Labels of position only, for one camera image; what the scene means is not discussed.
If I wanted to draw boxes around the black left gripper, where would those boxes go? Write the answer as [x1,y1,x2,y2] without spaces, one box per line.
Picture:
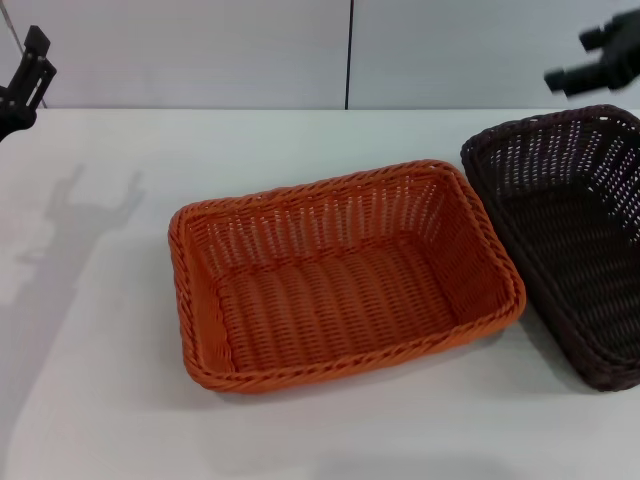
[0,24,57,144]

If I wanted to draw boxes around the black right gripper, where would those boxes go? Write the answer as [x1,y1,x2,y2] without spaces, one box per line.
[543,8,640,95]

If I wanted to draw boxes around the dark brown woven plastic basket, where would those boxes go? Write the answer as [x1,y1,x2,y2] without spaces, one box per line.
[459,103,640,394]

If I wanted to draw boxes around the orange woven plastic basket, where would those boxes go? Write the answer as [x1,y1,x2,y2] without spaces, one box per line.
[168,158,528,399]

